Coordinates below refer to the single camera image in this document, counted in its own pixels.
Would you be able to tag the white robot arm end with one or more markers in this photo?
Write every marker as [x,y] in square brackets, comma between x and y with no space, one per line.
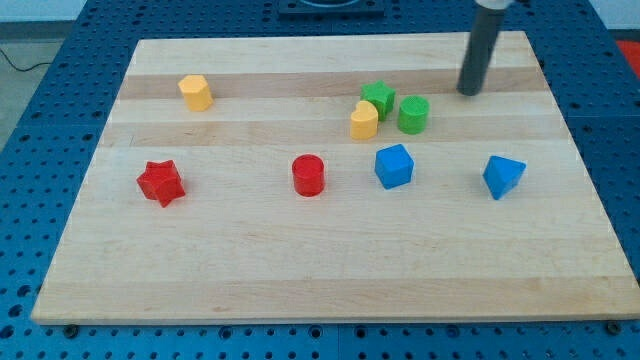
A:
[497,5]

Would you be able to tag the yellow heart block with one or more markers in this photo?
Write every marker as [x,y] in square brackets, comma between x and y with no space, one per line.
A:
[364,121]

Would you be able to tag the red cylinder block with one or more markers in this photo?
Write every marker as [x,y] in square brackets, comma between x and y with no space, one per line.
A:
[308,175]

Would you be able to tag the blue cube block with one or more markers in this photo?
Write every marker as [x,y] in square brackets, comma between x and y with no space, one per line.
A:
[394,166]

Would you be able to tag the wooden board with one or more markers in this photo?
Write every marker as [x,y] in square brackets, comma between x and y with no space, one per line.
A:
[242,246]

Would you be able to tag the green star block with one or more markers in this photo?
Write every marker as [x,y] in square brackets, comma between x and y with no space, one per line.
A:
[381,95]

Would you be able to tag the green cylinder block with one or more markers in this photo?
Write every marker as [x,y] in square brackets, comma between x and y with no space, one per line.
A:
[413,113]

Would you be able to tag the yellow hexagon block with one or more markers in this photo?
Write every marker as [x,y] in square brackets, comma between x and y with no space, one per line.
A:
[196,92]

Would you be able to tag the red star block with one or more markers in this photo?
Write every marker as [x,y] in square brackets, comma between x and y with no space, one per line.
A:
[161,182]

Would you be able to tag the blue triangular prism block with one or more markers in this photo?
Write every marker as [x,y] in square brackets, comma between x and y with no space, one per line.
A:
[501,175]

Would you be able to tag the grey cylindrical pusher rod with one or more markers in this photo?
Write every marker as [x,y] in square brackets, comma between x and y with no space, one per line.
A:
[479,50]

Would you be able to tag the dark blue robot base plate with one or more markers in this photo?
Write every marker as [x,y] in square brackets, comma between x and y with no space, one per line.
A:
[300,8]

